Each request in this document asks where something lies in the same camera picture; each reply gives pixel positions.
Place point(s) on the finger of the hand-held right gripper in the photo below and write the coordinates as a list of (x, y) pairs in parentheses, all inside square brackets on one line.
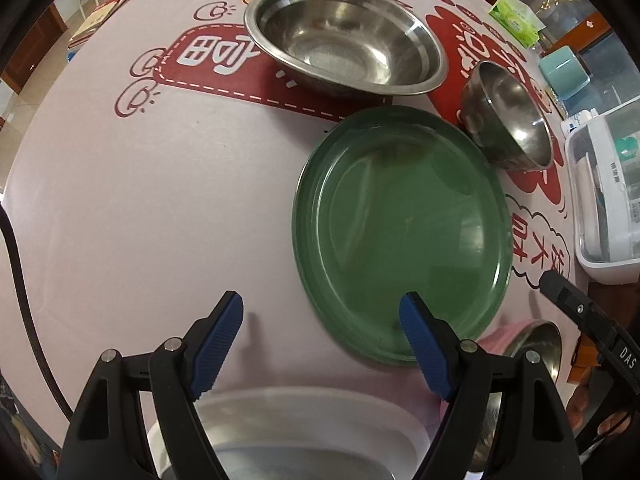
[(575, 300)]

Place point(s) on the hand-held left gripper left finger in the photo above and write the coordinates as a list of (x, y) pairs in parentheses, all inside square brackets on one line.
[(217, 345)]

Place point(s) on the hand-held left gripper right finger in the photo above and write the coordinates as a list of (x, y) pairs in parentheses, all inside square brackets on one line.
[(425, 345)]

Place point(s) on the pink steel bowl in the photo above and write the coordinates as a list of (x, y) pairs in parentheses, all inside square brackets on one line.
[(542, 345)]

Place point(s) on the white plate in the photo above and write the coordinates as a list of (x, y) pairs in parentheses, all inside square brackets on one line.
[(300, 410)]

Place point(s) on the green plate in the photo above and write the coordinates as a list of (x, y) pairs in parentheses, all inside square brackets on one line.
[(400, 220)]

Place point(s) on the large steel bowl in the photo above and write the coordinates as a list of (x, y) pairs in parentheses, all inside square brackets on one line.
[(340, 45)]

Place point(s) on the person's right hand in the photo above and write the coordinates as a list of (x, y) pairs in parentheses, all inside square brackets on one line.
[(580, 405)]

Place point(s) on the white sterilizer cabinet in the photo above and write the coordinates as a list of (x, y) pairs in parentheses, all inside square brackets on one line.
[(600, 240)]

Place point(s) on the small steel bowl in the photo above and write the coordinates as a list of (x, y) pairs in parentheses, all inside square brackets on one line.
[(515, 110)]

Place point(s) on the teal canister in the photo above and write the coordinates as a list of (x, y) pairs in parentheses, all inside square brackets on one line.
[(562, 72)]

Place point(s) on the green tissue pack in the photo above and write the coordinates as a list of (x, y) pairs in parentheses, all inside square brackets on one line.
[(515, 20)]

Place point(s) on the stack of books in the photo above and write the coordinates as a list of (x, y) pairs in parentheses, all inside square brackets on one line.
[(95, 20)]

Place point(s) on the wooden room door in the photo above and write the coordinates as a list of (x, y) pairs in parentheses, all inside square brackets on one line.
[(35, 40)]

